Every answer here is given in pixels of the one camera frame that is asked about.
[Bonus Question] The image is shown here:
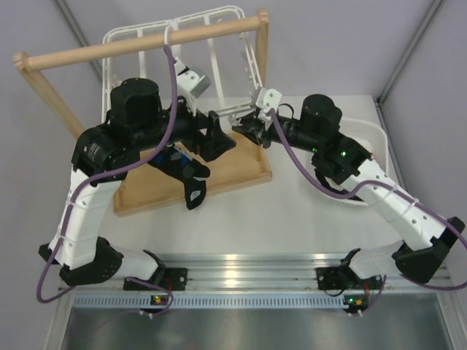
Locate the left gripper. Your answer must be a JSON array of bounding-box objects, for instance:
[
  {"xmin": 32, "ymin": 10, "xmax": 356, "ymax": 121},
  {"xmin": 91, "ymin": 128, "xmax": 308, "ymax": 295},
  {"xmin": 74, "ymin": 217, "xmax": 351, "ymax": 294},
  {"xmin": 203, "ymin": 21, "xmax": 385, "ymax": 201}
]
[{"xmin": 133, "ymin": 93, "xmax": 235, "ymax": 162}]

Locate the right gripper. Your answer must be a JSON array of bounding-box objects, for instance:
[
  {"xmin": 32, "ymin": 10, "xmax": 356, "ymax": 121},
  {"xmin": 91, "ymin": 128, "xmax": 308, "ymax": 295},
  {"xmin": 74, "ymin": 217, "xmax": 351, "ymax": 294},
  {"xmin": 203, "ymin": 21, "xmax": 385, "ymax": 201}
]
[{"xmin": 232, "ymin": 112, "xmax": 322, "ymax": 155}]

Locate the black blue sports sock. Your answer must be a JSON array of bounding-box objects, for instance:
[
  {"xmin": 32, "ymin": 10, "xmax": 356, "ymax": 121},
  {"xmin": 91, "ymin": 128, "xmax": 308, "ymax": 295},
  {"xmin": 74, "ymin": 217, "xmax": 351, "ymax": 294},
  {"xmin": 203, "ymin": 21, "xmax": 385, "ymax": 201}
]
[{"xmin": 147, "ymin": 144, "xmax": 210, "ymax": 210}]

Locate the white plastic clip hanger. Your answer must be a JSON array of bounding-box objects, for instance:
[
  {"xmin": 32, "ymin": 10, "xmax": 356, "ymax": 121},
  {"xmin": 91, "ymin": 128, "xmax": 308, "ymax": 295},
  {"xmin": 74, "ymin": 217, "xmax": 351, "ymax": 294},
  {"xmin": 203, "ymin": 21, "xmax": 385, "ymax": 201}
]
[{"xmin": 102, "ymin": 5, "xmax": 262, "ymax": 112}]

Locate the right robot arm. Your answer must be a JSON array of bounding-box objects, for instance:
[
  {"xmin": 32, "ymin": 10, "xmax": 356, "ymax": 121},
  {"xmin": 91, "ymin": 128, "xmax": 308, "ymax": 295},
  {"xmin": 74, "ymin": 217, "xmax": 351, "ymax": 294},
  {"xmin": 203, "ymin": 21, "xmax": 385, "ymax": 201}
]
[{"xmin": 229, "ymin": 90, "xmax": 466, "ymax": 289}]

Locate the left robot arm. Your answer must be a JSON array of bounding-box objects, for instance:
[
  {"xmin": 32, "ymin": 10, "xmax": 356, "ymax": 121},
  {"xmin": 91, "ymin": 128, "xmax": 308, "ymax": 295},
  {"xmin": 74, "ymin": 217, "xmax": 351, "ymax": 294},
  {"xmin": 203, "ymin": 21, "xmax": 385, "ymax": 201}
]
[{"xmin": 39, "ymin": 78, "xmax": 236, "ymax": 290}]

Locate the white perforated sock basket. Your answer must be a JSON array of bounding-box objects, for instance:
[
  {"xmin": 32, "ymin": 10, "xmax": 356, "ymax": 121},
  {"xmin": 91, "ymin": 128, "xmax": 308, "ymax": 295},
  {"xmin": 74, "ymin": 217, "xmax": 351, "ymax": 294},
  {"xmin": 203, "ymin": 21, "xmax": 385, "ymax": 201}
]
[{"xmin": 314, "ymin": 117, "xmax": 390, "ymax": 208}]

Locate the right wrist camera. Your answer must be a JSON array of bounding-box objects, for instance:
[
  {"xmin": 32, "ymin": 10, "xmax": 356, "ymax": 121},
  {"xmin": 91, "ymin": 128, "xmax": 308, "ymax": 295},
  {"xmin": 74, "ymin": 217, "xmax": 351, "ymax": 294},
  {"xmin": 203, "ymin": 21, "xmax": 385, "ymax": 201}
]
[{"xmin": 252, "ymin": 87, "xmax": 282, "ymax": 123}]

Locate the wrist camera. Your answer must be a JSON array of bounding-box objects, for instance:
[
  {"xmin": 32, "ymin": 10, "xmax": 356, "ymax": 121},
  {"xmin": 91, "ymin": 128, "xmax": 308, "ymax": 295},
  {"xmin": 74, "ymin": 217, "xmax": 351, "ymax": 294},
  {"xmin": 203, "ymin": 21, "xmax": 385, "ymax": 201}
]
[
  {"xmin": 174, "ymin": 57, "xmax": 212, "ymax": 101},
  {"xmin": 252, "ymin": 87, "xmax": 282, "ymax": 123}
]

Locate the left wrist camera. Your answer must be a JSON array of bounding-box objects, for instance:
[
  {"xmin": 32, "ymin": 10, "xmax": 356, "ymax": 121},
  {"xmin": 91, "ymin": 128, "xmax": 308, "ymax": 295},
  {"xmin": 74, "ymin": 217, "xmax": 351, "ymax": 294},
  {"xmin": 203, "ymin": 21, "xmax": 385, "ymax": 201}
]
[{"xmin": 174, "ymin": 57, "xmax": 212, "ymax": 101}]

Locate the aluminium mounting rail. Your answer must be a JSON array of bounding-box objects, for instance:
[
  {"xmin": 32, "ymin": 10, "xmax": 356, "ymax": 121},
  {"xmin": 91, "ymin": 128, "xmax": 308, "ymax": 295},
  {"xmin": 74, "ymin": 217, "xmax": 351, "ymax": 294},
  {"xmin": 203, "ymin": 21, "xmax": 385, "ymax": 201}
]
[{"xmin": 60, "ymin": 252, "xmax": 455, "ymax": 296}]

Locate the white slotted cable duct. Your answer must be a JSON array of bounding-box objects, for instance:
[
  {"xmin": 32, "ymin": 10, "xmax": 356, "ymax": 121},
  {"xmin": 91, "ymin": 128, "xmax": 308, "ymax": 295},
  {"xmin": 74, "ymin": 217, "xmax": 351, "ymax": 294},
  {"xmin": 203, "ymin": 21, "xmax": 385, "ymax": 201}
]
[{"xmin": 73, "ymin": 293, "xmax": 368, "ymax": 310}]

